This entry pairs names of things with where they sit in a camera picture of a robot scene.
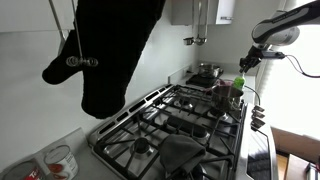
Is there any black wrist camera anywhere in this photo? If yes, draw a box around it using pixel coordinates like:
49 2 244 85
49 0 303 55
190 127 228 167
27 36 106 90
264 49 287 60

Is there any pink cloth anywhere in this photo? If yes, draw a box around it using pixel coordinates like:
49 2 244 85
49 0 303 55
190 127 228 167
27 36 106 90
215 78 235 88

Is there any white labelled tomato can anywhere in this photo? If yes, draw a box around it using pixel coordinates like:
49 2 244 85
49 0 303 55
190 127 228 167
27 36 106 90
44 144 80 180

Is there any black oven mitt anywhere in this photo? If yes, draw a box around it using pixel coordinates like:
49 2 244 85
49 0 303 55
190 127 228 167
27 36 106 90
41 0 167 120

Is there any stainless gas stove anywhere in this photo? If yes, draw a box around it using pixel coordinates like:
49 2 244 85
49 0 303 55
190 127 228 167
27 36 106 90
87 83 279 180

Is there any hanging steel measuring scoop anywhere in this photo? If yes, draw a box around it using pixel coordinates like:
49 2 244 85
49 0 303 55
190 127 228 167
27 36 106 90
182 0 196 46

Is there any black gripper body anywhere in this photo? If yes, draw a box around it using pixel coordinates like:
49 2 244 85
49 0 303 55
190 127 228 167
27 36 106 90
246 44 269 67

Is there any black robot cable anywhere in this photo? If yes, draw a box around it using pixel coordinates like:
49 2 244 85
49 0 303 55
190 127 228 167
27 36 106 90
284 54 320 79

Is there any grey pot holder cloth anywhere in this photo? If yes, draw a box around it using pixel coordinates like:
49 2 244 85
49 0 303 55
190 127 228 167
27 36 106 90
159 133 207 174

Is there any green plastic bottle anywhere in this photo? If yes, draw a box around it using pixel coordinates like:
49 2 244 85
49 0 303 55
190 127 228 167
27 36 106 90
233 77 247 91

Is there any dark appliance power cable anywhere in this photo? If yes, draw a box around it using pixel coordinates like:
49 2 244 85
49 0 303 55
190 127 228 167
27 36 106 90
244 84 261 106

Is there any wire coil whisk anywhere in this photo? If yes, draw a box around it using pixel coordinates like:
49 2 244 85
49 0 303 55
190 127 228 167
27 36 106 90
64 0 100 69

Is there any small steel pot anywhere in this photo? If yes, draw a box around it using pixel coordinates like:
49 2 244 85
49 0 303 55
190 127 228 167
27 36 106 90
198 63 224 79

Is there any silver stove knob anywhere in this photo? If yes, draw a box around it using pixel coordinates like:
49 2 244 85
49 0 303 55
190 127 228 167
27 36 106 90
252 110 266 120
253 104 266 113
250 118 267 130

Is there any white wall cabinet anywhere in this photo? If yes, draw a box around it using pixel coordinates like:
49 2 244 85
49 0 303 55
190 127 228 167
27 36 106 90
0 0 76 34

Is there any thin grey hanging rod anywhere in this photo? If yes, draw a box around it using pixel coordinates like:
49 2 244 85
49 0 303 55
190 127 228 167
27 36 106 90
48 0 67 41

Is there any black hot plate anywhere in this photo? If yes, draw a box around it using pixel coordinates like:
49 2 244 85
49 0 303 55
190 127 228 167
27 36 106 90
185 73 218 89

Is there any large steel pot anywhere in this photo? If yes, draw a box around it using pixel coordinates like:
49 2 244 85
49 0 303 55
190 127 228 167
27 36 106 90
210 84 245 113

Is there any hanging steel ladle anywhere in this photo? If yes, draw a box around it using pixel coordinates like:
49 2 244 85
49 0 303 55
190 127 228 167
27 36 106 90
194 0 210 47

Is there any wooden board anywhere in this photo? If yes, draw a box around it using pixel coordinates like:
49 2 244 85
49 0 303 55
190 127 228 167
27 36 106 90
271 127 320 164

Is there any red labelled tin can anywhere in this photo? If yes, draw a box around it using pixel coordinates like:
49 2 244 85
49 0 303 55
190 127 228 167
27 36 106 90
1 160 44 180

